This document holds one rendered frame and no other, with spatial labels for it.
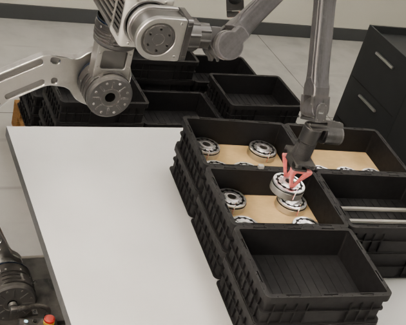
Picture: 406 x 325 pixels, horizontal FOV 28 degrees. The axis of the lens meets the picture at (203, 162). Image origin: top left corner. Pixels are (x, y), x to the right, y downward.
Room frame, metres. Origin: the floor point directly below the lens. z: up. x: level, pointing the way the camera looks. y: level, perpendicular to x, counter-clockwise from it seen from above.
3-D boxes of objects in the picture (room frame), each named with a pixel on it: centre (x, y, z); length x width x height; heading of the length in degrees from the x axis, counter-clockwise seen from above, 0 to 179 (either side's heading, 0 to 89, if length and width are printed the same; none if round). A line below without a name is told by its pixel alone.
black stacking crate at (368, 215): (2.32, -0.62, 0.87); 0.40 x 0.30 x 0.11; 115
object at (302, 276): (1.88, -0.38, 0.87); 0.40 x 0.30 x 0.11; 115
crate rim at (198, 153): (2.42, -0.13, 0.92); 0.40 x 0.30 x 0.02; 115
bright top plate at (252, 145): (2.54, -0.19, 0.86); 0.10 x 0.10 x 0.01
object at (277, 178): (2.08, -0.27, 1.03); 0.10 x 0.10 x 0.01
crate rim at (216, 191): (2.15, -0.25, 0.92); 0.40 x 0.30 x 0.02; 115
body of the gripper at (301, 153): (2.08, -0.27, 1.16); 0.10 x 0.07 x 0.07; 25
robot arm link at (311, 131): (2.08, -0.28, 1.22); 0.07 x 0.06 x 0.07; 119
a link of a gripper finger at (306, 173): (2.07, -0.27, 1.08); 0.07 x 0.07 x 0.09; 25
